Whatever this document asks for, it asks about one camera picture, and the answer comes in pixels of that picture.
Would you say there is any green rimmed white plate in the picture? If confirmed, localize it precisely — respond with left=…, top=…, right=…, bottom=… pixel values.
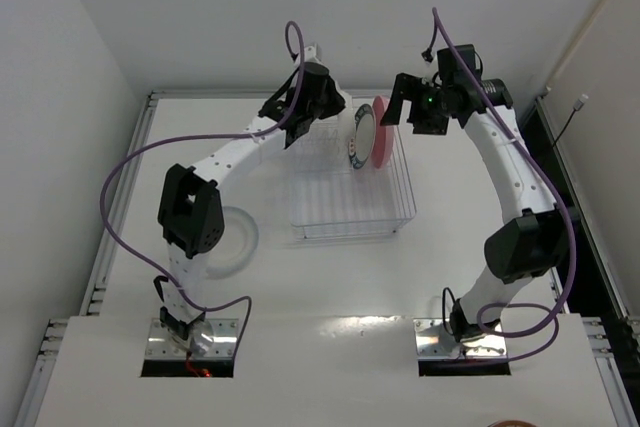
left=347, top=104, right=376, bottom=170

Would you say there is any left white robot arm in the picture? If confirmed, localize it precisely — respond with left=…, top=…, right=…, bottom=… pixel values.
left=157, top=46, right=416, bottom=344

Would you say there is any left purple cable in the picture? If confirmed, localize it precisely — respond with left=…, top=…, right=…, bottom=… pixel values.
left=99, top=20, right=319, bottom=356

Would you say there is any clear wire dish rack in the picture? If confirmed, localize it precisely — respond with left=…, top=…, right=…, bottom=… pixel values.
left=289, top=97, right=416, bottom=241

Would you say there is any purple cable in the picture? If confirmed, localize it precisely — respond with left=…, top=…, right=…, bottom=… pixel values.
left=422, top=6, right=579, bottom=363
left=99, top=20, right=319, bottom=356

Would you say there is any pink plate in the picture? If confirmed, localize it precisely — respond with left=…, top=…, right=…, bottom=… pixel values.
left=371, top=96, right=394, bottom=169

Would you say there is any black usb cable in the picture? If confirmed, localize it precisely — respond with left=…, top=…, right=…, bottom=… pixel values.
left=552, top=92, right=591, bottom=147

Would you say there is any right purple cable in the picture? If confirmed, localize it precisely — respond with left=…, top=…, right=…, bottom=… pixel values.
left=422, top=6, right=579, bottom=363

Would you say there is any metal base plate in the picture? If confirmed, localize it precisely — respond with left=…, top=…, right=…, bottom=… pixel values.
left=413, top=318, right=507, bottom=361
left=145, top=318, right=239, bottom=361

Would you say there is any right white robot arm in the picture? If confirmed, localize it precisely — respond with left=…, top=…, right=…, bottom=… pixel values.
left=405, top=44, right=578, bottom=341

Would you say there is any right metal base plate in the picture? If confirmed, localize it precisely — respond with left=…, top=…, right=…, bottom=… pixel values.
left=413, top=318, right=507, bottom=361

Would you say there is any brown bowl at edge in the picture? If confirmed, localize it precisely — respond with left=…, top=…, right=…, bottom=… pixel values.
left=488, top=419, right=538, bottom=427

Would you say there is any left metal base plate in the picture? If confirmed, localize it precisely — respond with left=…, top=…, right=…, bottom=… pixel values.
left=145, top=318, right=239, bottom=361

